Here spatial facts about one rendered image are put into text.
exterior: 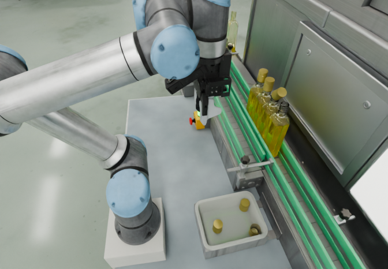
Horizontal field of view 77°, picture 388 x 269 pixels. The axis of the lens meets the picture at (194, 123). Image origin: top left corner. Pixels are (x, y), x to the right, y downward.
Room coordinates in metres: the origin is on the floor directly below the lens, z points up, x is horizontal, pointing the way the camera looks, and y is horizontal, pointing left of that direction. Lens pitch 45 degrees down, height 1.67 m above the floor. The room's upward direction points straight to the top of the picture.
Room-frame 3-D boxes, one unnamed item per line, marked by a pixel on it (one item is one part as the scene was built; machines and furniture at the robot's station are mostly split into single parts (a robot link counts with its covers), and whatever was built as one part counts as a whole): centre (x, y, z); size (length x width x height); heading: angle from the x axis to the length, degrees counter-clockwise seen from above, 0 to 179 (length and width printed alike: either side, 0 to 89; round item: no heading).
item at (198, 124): (0.90, -0.04, 0.79); 0.07 x 0.07 x 0.07; 13
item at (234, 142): (1.38, 0.01, 0.93); 1.75 x 0.01 x 0.08; 13
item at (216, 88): (0.52, -0.04, 1.32); 0.09 x 0.08 x 0.12; 103
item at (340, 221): (0.30, -0.45, 0.94); 0.07 x 0.04 x 0.13; 103
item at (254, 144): (1.39, -0.06, 0.93); 1.75 x 0.01 x 0.08; 13
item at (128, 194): (0.35, 0.19, 1.02); 0.13 x 0.12 x 0.14; 12
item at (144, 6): (0.48, 0.06, 1.48); 0.11 x 0.11 x 0.08; 12
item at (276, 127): (0.61, -0.30, 0.99); 0.06 x 0.06 x 0.21; 13
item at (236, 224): (0.36, -0.13, 0.80); 0.22 x 0.17 x 0.09; 103
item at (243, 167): (0.49, -0.20, 0.95); 0.17 x 0.03 x 0.12; 103
